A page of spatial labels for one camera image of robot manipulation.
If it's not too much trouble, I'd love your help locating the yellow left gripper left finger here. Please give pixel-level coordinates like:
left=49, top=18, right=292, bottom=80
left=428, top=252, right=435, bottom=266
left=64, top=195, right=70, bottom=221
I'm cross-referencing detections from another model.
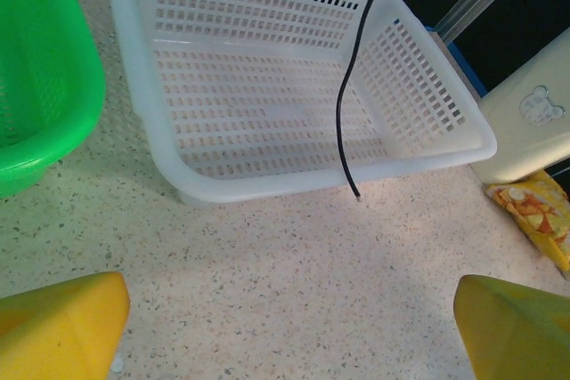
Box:
left=0, top=271, right=132, bottom=380

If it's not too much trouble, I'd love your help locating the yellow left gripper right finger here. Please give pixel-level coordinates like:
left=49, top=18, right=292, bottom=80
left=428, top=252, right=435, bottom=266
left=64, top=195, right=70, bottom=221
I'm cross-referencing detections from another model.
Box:
left=452, top=273, right=570, bottom=380

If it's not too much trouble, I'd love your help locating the black cable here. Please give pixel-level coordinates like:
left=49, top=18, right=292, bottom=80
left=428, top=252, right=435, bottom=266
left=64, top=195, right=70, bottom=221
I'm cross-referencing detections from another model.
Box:
left=336, top=0, right=383, bottom=203

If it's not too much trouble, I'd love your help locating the yellow orange snack bag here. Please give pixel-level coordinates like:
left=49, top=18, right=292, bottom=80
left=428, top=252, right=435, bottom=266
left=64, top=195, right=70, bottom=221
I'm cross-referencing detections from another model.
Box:
left=484, top=169, right=570, bottom=272

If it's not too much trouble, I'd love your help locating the cream container with bear lid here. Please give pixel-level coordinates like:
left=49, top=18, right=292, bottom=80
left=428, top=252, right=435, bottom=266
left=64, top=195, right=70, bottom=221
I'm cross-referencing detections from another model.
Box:
left=469, top=26, right=570, bottom=185

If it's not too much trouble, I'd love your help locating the white plastic basket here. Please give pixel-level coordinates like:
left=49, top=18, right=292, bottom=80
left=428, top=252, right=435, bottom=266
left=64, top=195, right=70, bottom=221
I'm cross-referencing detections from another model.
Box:
left=102, top=0, right=499, bottom=208

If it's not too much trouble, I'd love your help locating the green plastic basket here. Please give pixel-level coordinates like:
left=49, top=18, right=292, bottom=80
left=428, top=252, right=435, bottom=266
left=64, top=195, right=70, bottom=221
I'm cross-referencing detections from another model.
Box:
left=0, top=0, right=108, bottom=198

